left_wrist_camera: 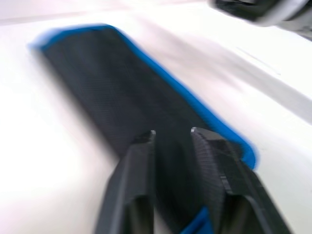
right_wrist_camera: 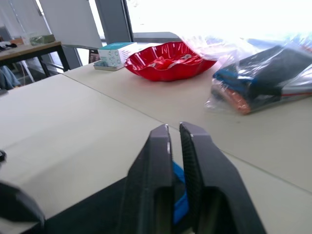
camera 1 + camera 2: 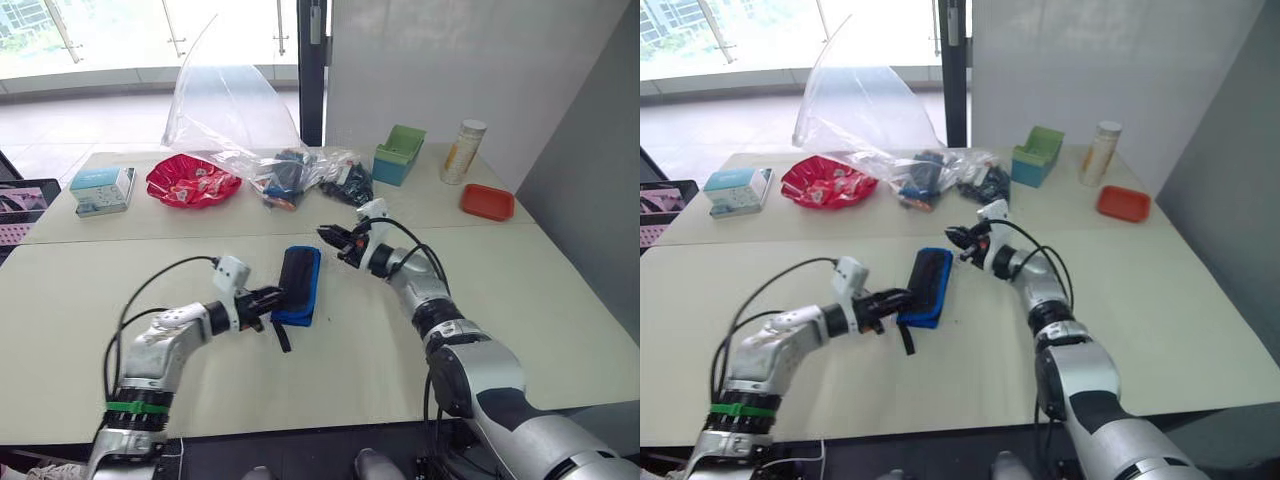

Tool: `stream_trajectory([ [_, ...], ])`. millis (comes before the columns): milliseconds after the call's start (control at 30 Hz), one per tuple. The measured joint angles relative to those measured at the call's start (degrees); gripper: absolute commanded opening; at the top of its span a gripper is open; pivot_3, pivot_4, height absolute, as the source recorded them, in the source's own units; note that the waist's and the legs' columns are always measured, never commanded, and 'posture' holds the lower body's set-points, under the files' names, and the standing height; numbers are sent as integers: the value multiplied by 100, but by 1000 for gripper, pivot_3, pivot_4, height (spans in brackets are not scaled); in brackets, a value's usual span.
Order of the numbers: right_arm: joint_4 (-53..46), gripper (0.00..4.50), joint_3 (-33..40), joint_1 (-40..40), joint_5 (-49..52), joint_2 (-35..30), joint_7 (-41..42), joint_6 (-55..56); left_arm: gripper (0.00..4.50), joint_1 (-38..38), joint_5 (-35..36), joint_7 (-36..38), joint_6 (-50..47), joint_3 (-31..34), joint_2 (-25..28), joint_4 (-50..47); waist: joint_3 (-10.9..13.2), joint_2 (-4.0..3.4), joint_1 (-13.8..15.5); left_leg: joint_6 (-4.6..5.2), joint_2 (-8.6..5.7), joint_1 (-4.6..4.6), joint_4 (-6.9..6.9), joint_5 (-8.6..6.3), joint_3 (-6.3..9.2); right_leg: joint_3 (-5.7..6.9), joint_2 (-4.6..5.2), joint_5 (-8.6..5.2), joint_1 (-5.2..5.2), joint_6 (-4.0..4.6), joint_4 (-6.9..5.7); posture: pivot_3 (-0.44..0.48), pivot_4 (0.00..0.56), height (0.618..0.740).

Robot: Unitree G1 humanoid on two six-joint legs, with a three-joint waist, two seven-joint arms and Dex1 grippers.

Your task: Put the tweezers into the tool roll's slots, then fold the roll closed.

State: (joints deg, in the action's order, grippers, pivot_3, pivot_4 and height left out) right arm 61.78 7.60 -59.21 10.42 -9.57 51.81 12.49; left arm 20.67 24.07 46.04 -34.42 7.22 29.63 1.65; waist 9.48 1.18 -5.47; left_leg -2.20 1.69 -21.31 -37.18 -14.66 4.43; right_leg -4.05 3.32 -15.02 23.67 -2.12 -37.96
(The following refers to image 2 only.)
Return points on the blue cloth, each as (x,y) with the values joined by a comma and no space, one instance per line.
(7,78)

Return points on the orange item in bag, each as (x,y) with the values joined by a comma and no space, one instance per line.
(240,102)

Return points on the small black object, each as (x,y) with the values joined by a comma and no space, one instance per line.
(2,156)

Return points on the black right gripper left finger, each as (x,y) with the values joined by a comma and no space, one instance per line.
(148,185)

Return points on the shallow silver metal tray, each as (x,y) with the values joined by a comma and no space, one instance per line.
(107,67)

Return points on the clear plastic bag of goods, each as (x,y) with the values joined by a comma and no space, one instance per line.
(263,80)

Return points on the clear container green contents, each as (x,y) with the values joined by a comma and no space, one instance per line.
(41,39)

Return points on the black rounded object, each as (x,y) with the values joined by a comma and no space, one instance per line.
(19,207)

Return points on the white teal cardboard box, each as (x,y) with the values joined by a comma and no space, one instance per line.
(117,54)

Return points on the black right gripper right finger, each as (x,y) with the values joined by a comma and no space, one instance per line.
(214,185)

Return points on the black fabric bundle in bag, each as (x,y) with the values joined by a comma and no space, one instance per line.
(275,70)

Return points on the wooden side table black frame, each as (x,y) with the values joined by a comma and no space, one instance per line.
(29,52)

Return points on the blue item in bag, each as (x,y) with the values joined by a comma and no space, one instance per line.
(231,78)

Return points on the red glossy wavy bowl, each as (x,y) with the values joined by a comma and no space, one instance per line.
(170,67)

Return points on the crumpled clear plastic wrap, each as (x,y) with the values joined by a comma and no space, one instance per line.
(197,46)

